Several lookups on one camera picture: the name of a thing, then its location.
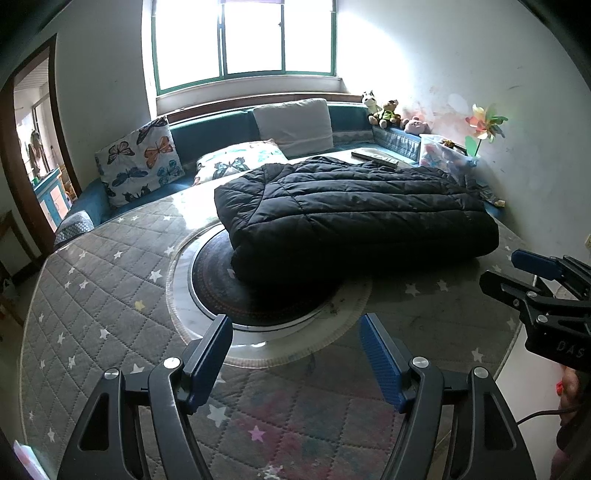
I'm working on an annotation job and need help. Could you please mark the black and white cow plush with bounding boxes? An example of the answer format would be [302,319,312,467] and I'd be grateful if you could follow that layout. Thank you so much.
[361,90,383,116]

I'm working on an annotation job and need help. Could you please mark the black cable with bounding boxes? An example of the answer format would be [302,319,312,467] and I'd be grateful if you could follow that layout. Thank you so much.
[515,408,561,425]

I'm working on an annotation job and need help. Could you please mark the remote control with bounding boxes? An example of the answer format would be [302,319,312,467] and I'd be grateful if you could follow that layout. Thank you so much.
[351,148,400,169]

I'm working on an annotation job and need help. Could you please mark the colourful pinwheel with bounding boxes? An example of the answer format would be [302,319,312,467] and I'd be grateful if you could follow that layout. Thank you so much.
[464,104,509,158]

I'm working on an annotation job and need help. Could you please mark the flat butterfly print pillow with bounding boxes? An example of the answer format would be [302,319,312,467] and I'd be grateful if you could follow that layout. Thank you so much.
[193,139,289,186]

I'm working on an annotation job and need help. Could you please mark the person's right hand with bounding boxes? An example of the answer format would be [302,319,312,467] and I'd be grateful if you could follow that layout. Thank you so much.
[558,367,591,416]

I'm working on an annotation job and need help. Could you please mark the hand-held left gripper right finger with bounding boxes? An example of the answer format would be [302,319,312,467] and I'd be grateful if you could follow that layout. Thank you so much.
[359,313,539,480]

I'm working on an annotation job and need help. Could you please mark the black puffer jacket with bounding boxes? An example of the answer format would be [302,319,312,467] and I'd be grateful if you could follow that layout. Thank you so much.
[213,156,500,283]

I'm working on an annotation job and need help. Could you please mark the blue cabinet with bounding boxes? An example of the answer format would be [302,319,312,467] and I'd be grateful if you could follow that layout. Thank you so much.
[32,167,65,222]

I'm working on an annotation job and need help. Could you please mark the white cushion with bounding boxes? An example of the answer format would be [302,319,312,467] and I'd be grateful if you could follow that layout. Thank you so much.
[252,98,334,158]

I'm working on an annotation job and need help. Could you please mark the brown plush in green shirt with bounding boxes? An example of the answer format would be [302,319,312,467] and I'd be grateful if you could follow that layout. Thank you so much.
[368,98,402,129]

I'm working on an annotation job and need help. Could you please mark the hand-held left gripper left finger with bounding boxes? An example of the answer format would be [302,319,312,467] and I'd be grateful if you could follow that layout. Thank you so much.
[62,314,234,480]

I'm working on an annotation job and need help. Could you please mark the upright butterfly print pillow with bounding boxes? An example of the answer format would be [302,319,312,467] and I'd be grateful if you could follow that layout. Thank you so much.
[95,116,186,208]

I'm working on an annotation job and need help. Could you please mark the green framed window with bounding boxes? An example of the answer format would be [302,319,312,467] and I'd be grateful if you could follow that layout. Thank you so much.
[148,0,342,95]

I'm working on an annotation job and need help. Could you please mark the teal sofa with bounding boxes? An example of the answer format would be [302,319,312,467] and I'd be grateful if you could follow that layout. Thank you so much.
[54,102,506,245]

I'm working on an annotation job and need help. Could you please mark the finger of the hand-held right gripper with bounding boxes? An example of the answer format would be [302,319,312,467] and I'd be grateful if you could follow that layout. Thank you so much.
[479,270,552,324]
[512,249,591,301]

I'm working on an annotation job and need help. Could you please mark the hanging clothes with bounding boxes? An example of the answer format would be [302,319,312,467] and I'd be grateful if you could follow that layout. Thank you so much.
[28,130,47,178]

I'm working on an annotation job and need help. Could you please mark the clear plastic storage box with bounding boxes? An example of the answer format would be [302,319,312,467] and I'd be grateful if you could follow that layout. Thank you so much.
[419,134,481,183]

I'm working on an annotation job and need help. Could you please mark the pink paper sheet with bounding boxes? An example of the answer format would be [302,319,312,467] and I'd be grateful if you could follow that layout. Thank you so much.
[14,440,47,480]

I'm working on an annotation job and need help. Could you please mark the brown door frame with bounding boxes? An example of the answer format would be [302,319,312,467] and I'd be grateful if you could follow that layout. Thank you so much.
[0,34,81,278]

